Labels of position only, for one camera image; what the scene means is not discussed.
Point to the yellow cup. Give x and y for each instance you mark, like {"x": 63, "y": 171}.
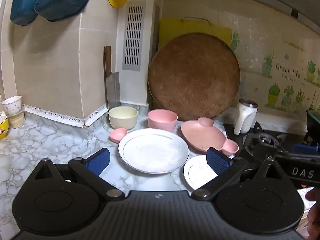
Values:
{"x": 3, "y": 128}

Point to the grey vent grille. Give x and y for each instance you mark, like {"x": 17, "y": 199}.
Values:
{"x": 133, "y": 35}

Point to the white printed edge tape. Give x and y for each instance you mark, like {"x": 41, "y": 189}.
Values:
{"x": 62, "y": 117}

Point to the large white plate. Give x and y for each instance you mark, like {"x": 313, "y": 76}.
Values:
{"x": 152, "y": 151}

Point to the small pink dish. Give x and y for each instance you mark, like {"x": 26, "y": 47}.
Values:
{"x": 118, "y": 135}

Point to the yellow cutting board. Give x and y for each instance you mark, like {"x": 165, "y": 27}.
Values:
{"x": 170, "y": 30}

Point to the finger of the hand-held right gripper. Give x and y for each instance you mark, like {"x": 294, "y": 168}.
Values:
{"x": 303, "y": 148}

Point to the pink bowl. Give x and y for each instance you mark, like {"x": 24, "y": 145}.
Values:
{"x": 162, "y": 121}

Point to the small blue hanging pan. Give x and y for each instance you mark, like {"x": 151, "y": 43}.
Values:
{"x": 22, "y": 7}

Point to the round wooden cutting board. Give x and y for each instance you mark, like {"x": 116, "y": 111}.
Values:
{"x": 193, "y": 77}

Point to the black gas stove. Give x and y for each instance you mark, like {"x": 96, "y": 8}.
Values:
{"x": 262, "y": 142}

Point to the glass jar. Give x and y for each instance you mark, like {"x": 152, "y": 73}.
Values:
{"x": 17, "y": 121}

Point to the green plant wall sticker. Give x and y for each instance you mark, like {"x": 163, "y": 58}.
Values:
{"x": 275, "y": 91}

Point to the dark cooking pot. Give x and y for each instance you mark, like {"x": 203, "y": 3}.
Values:
{"x": 313, "y": 127}

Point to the pink bear-shaped plate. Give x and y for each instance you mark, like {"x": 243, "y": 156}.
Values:
{"x": 202, "y": 137}

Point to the cream bowl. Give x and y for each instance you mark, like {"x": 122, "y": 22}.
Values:
{"x": 122, "y": 118}

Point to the small white plate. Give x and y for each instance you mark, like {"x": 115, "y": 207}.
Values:
{"x": 197, "y": 172}

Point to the white dotted cup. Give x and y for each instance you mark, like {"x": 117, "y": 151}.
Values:
{"x": 12, "y": 105}

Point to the white insulated mug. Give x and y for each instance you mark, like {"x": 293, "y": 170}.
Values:
{"x": 243, "y": 120}

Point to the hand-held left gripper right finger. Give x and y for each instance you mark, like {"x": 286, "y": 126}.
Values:
{"x": 218, "y": 162}

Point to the person's right hand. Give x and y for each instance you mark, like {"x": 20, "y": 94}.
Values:
{"x": 314, "y": 215}

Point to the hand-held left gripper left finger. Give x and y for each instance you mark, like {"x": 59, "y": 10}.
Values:
{"x": 98, "y": 162}

